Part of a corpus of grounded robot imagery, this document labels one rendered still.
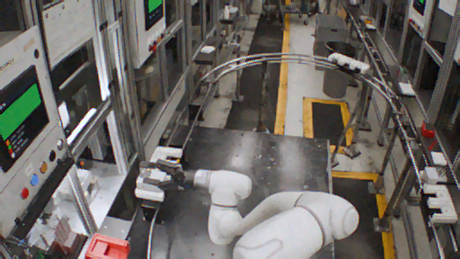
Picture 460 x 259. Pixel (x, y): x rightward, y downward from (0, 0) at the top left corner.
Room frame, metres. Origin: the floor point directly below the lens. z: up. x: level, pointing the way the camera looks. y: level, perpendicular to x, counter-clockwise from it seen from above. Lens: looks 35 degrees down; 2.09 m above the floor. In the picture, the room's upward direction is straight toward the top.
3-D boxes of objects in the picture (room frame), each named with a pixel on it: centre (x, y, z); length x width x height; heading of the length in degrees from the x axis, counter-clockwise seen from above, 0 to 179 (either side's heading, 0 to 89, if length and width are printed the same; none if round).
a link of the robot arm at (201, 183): (1.02, 0.10, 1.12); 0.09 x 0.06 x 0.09; 171
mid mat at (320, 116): (3.07, -1.03, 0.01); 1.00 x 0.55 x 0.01; 171
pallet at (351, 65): (2.74, -1.03, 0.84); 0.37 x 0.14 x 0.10; 49
